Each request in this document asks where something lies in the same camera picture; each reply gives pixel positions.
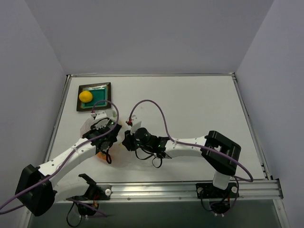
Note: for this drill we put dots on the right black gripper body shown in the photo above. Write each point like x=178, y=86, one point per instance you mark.
x=128, y=141

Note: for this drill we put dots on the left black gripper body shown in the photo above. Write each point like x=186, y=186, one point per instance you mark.
x=114, y=129

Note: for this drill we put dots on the orange fake fruit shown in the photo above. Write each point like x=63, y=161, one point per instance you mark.
x=105, y=157

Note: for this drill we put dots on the translucent plastic bag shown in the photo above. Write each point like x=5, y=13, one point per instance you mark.
x=121, y=157

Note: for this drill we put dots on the yellow fake lemon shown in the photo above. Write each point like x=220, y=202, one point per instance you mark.
x=85, y=96

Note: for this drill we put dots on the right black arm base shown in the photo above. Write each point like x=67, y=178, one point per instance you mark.
x=216, y=200

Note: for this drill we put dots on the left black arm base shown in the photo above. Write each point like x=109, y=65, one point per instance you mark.
x=85, y=193

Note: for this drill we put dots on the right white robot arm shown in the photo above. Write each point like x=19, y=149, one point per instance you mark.
x=219, y=151

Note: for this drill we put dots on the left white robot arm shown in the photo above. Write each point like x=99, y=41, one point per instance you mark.
x=40, y=187

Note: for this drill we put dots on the square teal brown-rimmed plate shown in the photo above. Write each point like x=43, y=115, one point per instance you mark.
x=99, y=91

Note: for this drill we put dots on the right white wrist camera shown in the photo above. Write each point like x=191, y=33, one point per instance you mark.
x=134, y=123

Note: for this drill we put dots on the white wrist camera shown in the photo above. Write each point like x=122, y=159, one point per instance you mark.
x=134, y=123
x=98, y=115

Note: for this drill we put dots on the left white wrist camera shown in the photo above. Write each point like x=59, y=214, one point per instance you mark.
x=98, y=115

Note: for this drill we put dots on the aluminium front rail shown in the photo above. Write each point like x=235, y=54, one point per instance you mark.
x=186, y=191

